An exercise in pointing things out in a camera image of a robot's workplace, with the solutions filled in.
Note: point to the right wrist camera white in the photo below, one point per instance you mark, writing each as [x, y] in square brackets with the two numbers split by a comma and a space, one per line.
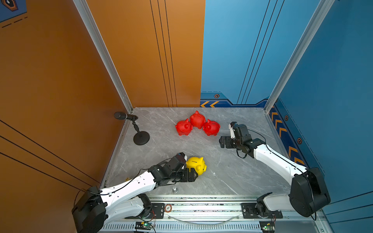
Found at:
[232, 129]

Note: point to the red piggy bank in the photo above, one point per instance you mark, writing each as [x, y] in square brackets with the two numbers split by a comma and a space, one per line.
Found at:
[197, 120]
[211, 128]
[184, 127]

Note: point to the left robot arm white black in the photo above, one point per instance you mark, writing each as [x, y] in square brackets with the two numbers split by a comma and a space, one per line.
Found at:
[98, 207]

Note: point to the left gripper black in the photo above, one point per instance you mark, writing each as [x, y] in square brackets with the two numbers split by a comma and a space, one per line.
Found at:
[187, 178]

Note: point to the yellow piggy bank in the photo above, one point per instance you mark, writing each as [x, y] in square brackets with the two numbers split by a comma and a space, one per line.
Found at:
[198, 164]

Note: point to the black microphone on stand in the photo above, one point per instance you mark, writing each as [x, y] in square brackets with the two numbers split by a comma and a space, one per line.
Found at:
[141, 137]

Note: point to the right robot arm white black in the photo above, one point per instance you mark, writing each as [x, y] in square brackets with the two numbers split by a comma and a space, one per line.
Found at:
[308, 190]

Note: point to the left aluminium corner post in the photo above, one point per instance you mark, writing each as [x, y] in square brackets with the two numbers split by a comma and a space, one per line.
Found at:
[95, 34]

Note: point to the circuit board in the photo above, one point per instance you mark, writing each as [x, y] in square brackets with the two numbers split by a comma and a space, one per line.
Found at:
[143, 227]
[267, 227]

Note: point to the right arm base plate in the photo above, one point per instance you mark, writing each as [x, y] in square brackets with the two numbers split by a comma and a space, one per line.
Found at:
[252, 210]

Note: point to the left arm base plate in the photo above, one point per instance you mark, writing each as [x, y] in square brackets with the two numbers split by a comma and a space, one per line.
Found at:
[156, 211]

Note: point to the right aluminium corner post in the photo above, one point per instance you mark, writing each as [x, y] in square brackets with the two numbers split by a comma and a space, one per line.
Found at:
[310, 31]

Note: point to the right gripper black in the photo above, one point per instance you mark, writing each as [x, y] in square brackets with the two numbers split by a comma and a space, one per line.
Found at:
[228, 139]

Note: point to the right circuit board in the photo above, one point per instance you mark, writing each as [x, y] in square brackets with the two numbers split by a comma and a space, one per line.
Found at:
[267, 227]

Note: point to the aluminium corner post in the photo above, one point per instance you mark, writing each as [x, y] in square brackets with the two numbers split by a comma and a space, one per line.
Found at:
[95, 34]
[310, 31]

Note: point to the left circuit board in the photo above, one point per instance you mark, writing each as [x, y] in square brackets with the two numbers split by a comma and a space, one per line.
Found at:
[143, 227]

